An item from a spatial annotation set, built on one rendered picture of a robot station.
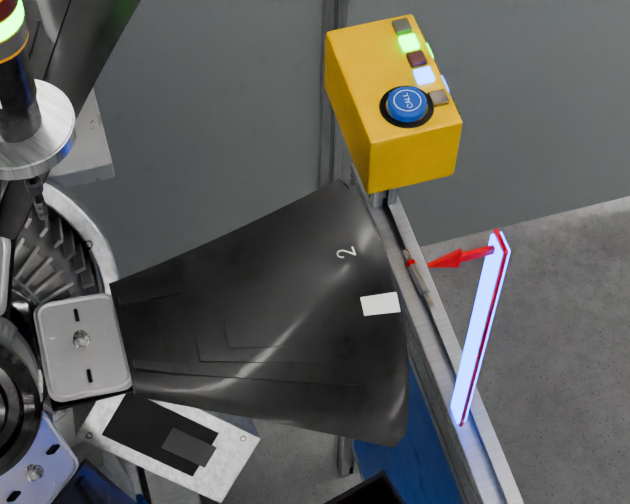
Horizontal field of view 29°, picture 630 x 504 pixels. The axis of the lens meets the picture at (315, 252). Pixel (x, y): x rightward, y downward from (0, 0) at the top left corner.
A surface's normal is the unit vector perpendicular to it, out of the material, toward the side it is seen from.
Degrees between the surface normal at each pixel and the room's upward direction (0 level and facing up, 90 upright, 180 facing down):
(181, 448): 50
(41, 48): 44
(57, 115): 0
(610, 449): 0
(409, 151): 90
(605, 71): 90
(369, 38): 0
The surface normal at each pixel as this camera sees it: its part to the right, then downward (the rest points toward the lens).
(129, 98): 0.28, 0.80
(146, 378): 0.20, -0.48
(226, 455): 0.22, 0.26
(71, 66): -0.28, 0.11
